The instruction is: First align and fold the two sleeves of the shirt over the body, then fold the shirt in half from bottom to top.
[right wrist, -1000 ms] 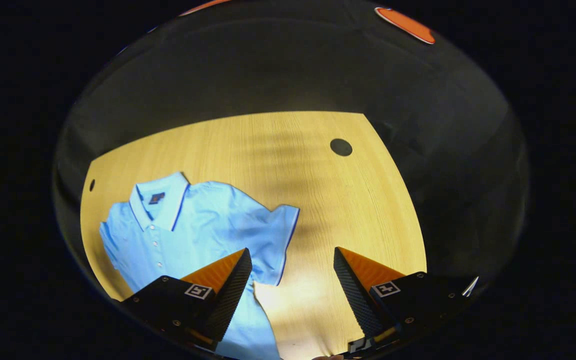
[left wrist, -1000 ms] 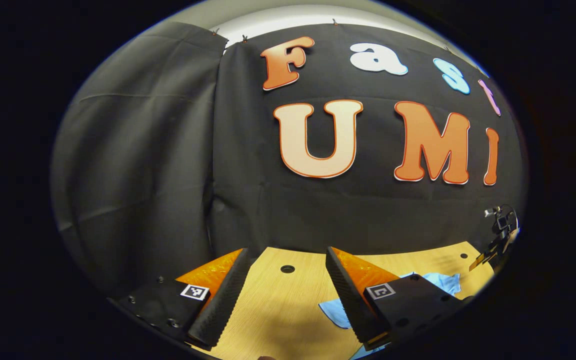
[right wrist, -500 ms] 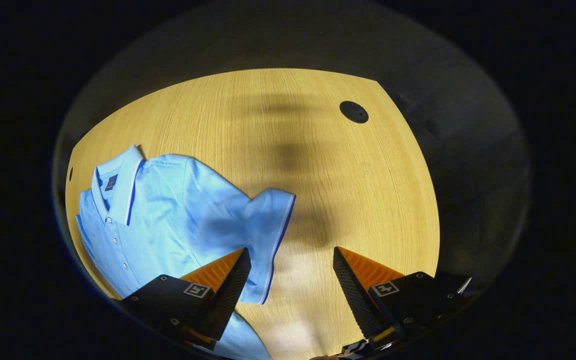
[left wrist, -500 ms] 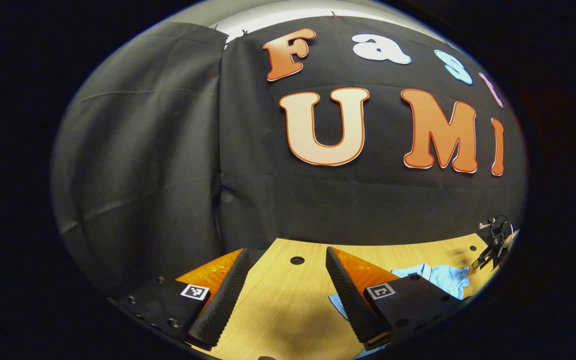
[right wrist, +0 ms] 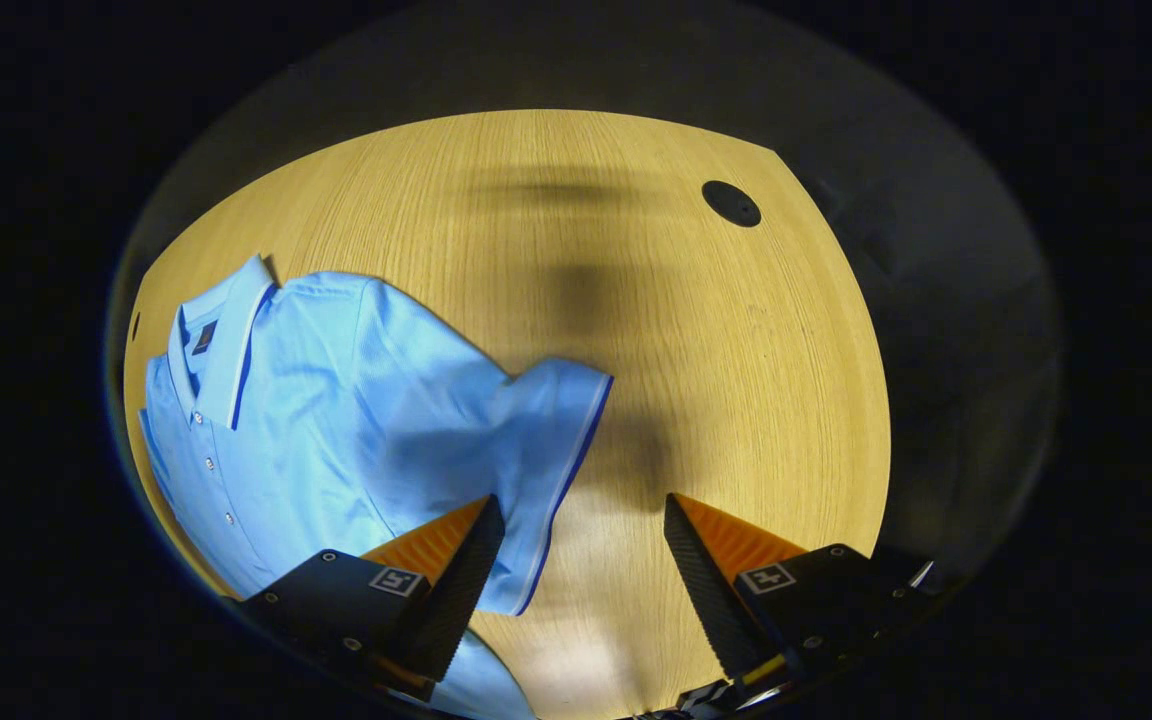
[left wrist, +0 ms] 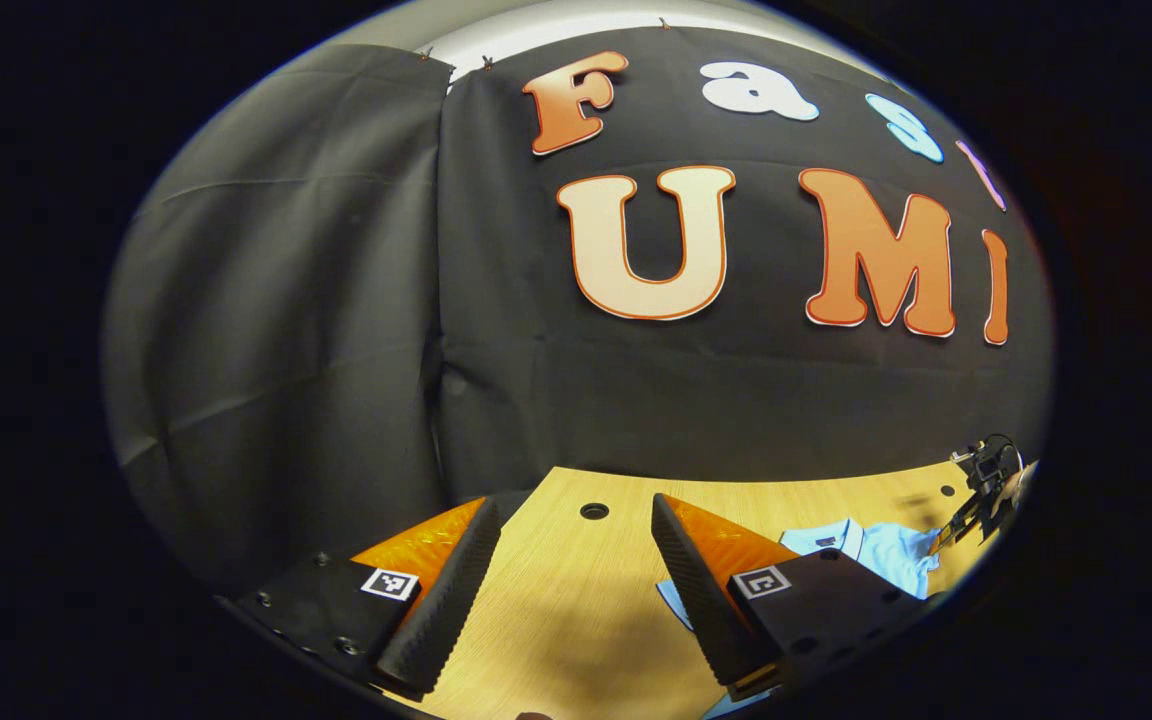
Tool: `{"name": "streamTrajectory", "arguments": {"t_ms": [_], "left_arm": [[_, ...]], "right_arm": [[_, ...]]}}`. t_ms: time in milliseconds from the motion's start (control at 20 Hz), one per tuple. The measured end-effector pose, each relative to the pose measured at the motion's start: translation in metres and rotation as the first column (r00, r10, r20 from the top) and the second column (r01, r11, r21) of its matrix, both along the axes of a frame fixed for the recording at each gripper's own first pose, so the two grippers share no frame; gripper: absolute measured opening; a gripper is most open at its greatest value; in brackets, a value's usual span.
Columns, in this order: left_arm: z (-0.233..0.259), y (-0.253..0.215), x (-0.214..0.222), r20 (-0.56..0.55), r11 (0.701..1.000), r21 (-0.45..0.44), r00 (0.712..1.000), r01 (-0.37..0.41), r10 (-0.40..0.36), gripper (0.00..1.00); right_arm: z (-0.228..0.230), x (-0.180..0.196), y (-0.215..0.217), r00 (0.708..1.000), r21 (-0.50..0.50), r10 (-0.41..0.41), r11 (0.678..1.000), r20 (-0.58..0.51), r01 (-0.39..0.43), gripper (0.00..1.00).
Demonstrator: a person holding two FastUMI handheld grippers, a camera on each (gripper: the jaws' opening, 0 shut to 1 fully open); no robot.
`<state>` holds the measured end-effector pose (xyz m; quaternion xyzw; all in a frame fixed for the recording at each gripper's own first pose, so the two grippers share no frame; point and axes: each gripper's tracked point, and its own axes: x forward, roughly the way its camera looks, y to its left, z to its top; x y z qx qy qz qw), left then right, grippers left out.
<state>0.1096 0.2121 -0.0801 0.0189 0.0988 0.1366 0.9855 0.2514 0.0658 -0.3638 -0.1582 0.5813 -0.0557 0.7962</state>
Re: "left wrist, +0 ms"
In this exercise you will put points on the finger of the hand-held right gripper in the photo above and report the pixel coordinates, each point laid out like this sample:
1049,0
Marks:
966,525

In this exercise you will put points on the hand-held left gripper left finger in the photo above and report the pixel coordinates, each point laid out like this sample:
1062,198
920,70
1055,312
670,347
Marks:
446,610

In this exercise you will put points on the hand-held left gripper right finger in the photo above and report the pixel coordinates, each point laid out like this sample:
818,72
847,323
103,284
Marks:
701,610

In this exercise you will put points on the light blue T-shirt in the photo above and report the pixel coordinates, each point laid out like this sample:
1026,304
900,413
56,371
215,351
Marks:
886,555

